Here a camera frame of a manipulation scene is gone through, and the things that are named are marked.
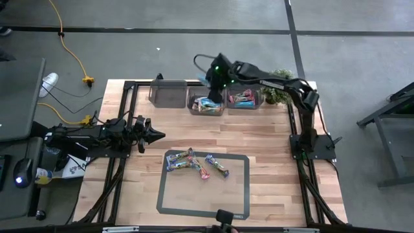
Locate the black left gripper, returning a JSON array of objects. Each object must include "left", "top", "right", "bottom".
[{"left": 129, "top": 117, "right": 167, "bottom": 154}]

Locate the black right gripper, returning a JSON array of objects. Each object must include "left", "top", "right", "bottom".
[{"left": 206, "top": 59, "right": 232, "bottom": 105}]

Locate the green and purple granola bar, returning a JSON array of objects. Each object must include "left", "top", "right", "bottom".
[
  {"left": 166, "top": 161, "right": 195, "bottom": 172},
  {"left": 166, "top": 147, "right": 196, "bottom": 164},
  {"left": 204, "top": 153, "right": 230, "bottom": 179}
]

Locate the translucent grey plastic bin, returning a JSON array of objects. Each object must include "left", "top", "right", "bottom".
[
  {"left": 148, "top": 78, "right": 188, "bottom": 109},
  {"left": 225, "top": 83, "right": 263, "bottom": 110},
  {"left": 187, "top": 84, "right": 226, "bottom": 117}
]

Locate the green plant in black pot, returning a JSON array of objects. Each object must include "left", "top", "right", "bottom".
[{"left": 261, "top": 68, "right": 294, "bottom": 106}]

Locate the white paper bag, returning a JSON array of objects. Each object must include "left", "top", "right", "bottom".
[{"left": 60, "top": 154, "right": 88, "bottom": 179}]

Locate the plastic bottle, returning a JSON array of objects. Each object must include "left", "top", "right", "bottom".
[{"left": 34, "top": 167, "right": 55, "bottom": 186}]

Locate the black computer mouse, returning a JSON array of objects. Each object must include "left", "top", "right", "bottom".
[{"left": 12, "top": 157, "right": 34, "bottom": 189}]

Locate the grey side table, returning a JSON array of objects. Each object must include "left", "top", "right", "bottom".
[{"left": 0, "top": 57, "right": 47, "bottom": 142}]

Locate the grey desk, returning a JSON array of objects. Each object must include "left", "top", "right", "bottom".
[{"left": 0, "top": 136, "right": 45, "bottom": 221}]

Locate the black metal stand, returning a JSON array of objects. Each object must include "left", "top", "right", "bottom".
[{"left": 356, "top": 81, "right": 414, "bottom": 189}]

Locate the black aluminium table frame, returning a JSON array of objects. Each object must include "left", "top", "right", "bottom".
[{"left": 66, "top": 79, "right": 349, "bottom": 227}]

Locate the thin black cable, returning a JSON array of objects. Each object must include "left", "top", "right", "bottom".
[{"left": 41, "top": 84, "right": 104, "bottom": 115}]

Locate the yellow power cord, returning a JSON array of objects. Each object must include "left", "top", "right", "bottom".
[
  {"left": 36, "top": 102, "right": 94, "bottom": 126},
  {"left": 47, "top": 0, "right": 95, "bottom": 87}
]

